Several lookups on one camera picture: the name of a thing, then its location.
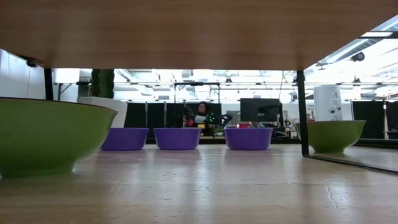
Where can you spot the white planter pot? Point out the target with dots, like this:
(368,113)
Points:
(121,118)

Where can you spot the large black monitor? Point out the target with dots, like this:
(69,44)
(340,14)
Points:
(259,109)

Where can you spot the wooden shelf black metal frame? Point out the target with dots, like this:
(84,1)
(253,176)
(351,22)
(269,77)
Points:
(186,31)

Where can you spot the floral bowl green exterior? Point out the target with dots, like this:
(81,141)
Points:
(335,137)
(46,140)

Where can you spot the person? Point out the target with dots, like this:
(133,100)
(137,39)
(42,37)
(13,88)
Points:
(202,116)

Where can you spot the black table frame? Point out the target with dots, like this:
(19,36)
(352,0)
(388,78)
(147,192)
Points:
(213,141)

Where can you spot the red box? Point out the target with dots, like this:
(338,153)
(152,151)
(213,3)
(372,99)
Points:
(243,126)

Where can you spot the white cylindrical device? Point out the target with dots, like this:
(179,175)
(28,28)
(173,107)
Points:
(326,102)

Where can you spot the black partition panel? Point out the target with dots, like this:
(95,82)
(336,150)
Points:
(373,118)
(140,115)

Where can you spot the green cactus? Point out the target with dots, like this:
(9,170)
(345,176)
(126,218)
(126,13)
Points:
(104,84)

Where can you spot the black ceiling spotlight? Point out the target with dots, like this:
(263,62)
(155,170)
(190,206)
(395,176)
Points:
(358,57)
(31,63)

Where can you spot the yellow cup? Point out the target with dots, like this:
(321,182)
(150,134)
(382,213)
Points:
(201,126)

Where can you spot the blue plastic mini bowl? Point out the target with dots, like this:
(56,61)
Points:
(124,140)
(177,140)
(248,140)

